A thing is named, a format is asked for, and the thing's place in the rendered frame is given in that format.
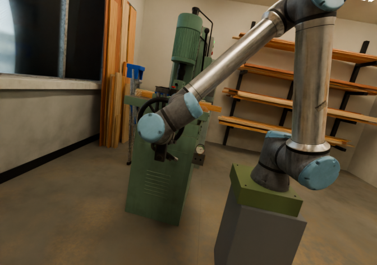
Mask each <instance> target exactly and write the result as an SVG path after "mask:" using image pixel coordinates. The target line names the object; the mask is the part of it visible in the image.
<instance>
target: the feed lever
mask: <svg viewBox="0 0 377 265"><path fill-rule="evenodd" d="M209 32H210V30H209V28H205V30H204V33H205V42H204V51H203V60H202V65H201V72H202V71H203V66H204V58H205V50H206V41H207V36H208V33H209Z"/></svg>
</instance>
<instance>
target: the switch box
mask: <svg viewBox="0 0 377 265"><path fill-rule="evenodd" d="M209 39H210V37H209V36H207V41H206V42H207V44H208V45H209ZM213 43H214V37H212V36H211V40H210V47H209V53H208V57H211V56H212V49H213V45H214V44H213ZM207 52H208V47H207ZM207 52H206V56H207Z"/></svg>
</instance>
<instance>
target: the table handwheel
mask: <svg viewBox="0 0 377 265"><path fill-rule="evenodd" d="M168 100H169V99H168V98H164V97H156V98H152V99H150V100H148V101H147V102H145V103H144V104H143V105H142V107H141V108H140V110H139V113H138V117H137V123H138V122H139V120H140V119H141V118H142V116H143V114H144V111H145V110H146V108H147V107H148V106H149V107H150V109H151V110H152V111H153V113H156V111H155V110H154V108H153V107H152V105H151V104H153V103H156V102H164V103H168ZM184 128H185V127H182V128H181V129H179V131H178V133H177V134H176V135H175V136H174V140H176V141H177V140H178V139H179V138H180V136H181V135H182V133H183V131H184Z"/></svg>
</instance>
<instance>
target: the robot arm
mask: <svg viewBox="0 0 377 265"><path fill-rule="evenodd" d="M345 1H346V0H279V1H278V2H277V3H275V4H274V5H272V6H271V7H270V8H269V9H268V10H267V11H265V12H264V13H263V15H262V17H261V21H260V22H259V23H257V24H256V25H255V26H254V27H253V28H252V29H251V30H249V31H248V32H247V33H246V34H245V35H244V36H243V37H242V38H240V39H239V40H238V41H236V42H235V44H233V45H232V46H231V47H230V48H228V49H227V50H226V51H225V52H224V53H223V54H222V55H221V56H219V57H218V58H217V59H216V60H215V61H214V62H212V63H211V64H210V65H209V66H208V67H207V68H206V69H204V70H203V71H202V72H201V73H200V74H198V76H197V77H195V78H194V79H193V80H191V81H190V82H189V83H188V84H187V85H186V86H184V87H183V88H182V89H180V90H179V91H178V92H177V93H174V94H173V95H171V96H170V98H169V100H168V105H167V106H165V107H164V108H162V109H161V110H159V111H158V112H156V113H148V114H145V115H143V116H142V118H141V119H140V120H139V122H138V124H137V132H138V134H139V136H140V137H141V138H142V139H143V140H145V141H146V142H148V143H155V144H156V146H155V156H154V160H155V161H160V162H164V161H165V158H166V153H167V145H168V143H169V144H176V142H177V141H176V140H174V135H175V132H176V131H177V130H179V129H181V128H182V127H184V126H186V125H187V124H189V123H190V122H192V121H193V120H195V119H198V118H199V117H200V116H201V115H202V114H203V110H202V109H201V107H200V105H199V102H200V101H201V100H202V99H203V98H204V97H205V96H207V95H208V94H209V93H210V92H211V91H212V90H213V89H215V88H216V87H217V86H218V85H219V84H220V83H222V82H223V81H224V80H225V79H226V78H227V77H229V75H231V74H232V73H233V72H235V71H236V70H237V69H238V68H239V67H240V66H241V65H243V64H244V63H245V62H246V61H247V60H248V59H249V58H251V57H252V56H253V55H254V54H255V53H256V52H258V51H259V50H260V49H261V48H262V47H263V46H265V45H266V44H267V43H268V42H269V41H271V40H272V39H273V38H279V37H281V36H282V35H283V34H284V33H286V32H287V31H288V30H290V29H291V28H293V27H295V29H296V30H295V60H294V76H293V106H292V134H289V133H286V132H281V131H273V130H269V131H268V132H267V134H266V137H265V140H264V144H263V147H262V150H261V153H260V158H259V161H258V164H257V165H256V166H255V167H254V169H253V170H252V171H251V175H250V176H251V178H252V179H253V180H254V181H255V182H256V183H257V184H259V185H260V186H262V187H264V188H267V189H269V190H273V191H278V192H285V191H288V189H289V176H290V177H291V178H293V179H295V180H296V181H297V182H299V183H300V184H301V185H303V186H305V187H306V188H308V189H310V190H321V189H325V188H327V187H328V186H329V185H331V184H332V183H334V181H335V180H336V179H337V177H338V175H339V171H340V164H339V162H338V161H337V160H336V159H335V158H334V157H331V156H330V144H329V143H328V142H326V141H325V127H326V120H327V107H328V95H329V82H330V69H331V62H332V50H333V37H334V24H335V20H336V17H337V10H338V9H339V8H340V7H342V6H343V5H344V2H345Z"/></svg>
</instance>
